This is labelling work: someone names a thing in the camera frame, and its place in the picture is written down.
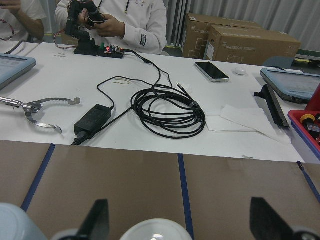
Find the black power adapter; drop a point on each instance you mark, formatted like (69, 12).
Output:
(91, 123)

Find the person in white hoodie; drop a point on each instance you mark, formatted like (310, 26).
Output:
(145, 23)

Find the white paper sheet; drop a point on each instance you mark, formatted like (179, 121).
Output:
(232, 119)

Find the black teleoperation controller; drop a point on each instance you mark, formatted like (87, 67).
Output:
(83, 21)

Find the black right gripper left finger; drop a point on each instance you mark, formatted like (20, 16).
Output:
(94, 227)

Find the person in white t-shirt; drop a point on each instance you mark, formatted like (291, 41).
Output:
(21, 19)

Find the black smartphone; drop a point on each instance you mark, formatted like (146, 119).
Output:
(213, 73)

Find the cream white cup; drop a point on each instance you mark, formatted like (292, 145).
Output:
(157, 229)

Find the light blue cup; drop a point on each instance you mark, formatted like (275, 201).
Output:
(15, 224)

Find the blue teach pendant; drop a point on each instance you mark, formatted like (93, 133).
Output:
(14, 66)
(290, 86)

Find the blue parts bin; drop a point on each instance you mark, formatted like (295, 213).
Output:
(306, 134)

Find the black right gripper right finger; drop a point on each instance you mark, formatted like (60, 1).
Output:
(266, 224)

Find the small white round puck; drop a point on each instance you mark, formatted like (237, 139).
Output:
(239, 71)

